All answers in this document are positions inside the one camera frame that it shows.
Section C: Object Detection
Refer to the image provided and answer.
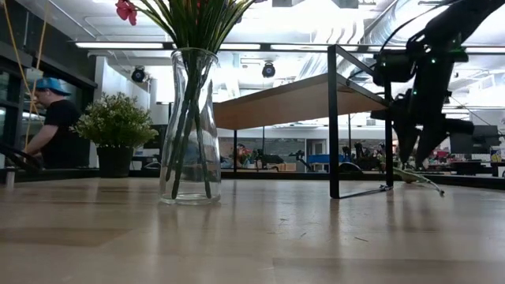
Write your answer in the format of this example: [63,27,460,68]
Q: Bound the cardboard boxes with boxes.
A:
[267,162,297,173]

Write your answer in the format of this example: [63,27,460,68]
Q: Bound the person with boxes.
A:
[23,77,90,170]

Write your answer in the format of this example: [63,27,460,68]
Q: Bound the tall glass vase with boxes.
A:
[159,47,223,206]

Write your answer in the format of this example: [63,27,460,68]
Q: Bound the wooden shelf black metal frame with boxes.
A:
[212,43,395,200]

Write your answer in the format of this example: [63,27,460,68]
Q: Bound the black monitor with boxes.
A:
[142,125,169,150]
[448,125,501,155]

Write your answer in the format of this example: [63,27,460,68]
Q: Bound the small red flower bunch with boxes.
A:
[115,0,198,200]

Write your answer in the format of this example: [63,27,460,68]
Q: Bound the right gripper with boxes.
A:
[369,53,475,170]

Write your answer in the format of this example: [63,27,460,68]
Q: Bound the yellow hanging cable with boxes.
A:
[2,0,40,115]
[23,15,49,151]

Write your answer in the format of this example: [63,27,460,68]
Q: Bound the dark maroon tulip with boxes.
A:
[393,167,446,197]

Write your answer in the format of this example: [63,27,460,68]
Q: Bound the blue table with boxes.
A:
[306,153,350,166]

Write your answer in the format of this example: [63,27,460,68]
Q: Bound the black aluminium table frame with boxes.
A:
[0,167,505,191]

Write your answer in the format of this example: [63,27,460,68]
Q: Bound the small white post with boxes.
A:
[4,166,17,189]

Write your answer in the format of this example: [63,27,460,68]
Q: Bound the potted green plant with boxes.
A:
[69,91,159,179]

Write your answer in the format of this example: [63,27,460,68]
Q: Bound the pink background flowers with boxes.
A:
[235,144,254,169]

